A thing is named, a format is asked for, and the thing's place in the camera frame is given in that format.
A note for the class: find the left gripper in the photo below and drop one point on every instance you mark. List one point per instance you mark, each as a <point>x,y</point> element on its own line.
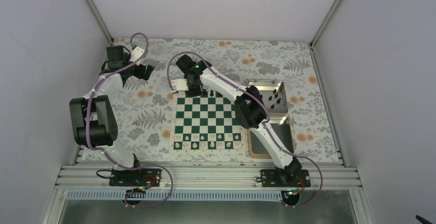
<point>140,74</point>

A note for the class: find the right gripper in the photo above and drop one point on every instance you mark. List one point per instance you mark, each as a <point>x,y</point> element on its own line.
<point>196,93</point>

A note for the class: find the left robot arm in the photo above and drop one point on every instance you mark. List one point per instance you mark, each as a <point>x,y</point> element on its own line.
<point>93,120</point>

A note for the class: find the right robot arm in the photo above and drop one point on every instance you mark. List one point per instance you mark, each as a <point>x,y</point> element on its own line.
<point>250,111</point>

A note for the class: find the green white chess board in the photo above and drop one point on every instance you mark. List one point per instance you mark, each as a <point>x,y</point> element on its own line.
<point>197,121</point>

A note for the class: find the floral table mat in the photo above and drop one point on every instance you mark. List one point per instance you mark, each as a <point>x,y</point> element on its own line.
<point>143,109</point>

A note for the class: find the silver tin with pawns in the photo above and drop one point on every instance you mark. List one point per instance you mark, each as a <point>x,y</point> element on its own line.
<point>273,95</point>

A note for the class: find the empty gold-rimmed tin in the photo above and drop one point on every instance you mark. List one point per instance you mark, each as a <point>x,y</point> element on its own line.
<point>281,125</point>

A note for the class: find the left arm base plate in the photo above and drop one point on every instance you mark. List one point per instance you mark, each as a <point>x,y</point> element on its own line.
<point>139,178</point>

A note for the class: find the aluminium rail frame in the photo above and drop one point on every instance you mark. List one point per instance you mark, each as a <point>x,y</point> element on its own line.
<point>211,176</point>

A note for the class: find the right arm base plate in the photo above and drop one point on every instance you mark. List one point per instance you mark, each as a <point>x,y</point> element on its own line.
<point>272,178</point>

